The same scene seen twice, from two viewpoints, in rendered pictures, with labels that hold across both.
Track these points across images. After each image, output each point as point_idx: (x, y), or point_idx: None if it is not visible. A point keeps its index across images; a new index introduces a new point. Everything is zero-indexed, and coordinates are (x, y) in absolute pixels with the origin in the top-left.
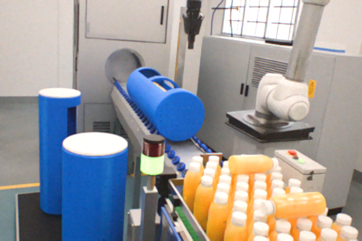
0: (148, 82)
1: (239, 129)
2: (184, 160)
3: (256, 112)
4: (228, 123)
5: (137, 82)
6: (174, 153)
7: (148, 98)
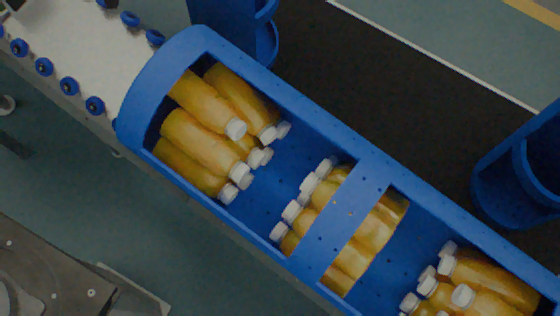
0: (358, 148)
1: (56, 247)
2: (111, 47)
3: (2, 279)
4: (107, 280)
5: (451, 203)
6: (120, 15)
7: (285, 82)
